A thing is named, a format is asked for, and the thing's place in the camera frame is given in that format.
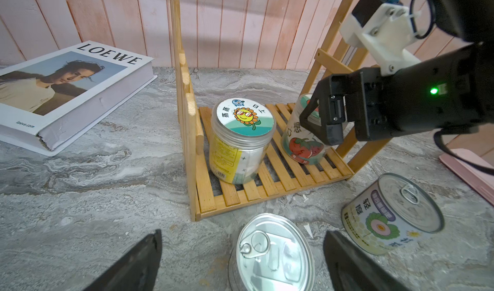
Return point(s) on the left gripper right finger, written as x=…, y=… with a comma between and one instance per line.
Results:
x=351, y=269

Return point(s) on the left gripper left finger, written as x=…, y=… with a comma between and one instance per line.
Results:
x=136, y=270

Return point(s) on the silver tin can barcode label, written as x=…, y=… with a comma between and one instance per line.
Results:
x=271, y=253

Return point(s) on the bamboo two-tier shelf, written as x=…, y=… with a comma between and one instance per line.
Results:
x=196, y=128

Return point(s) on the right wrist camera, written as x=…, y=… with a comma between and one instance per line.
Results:
x=384, y=29

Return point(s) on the sunflower lid seed jar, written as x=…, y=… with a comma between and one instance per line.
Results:
x=242, y=132

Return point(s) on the tomato lid seed jar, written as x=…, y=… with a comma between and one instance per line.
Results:
x=299, y=143

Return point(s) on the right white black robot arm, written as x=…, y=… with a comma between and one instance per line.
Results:
x=469, y=20

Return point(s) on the LOEWE magazine book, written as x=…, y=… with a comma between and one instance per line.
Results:
x=50, y=101

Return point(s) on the purple label tin can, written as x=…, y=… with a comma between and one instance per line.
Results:
x=391, y=213

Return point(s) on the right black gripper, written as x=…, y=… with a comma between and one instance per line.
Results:
x=452, y=90

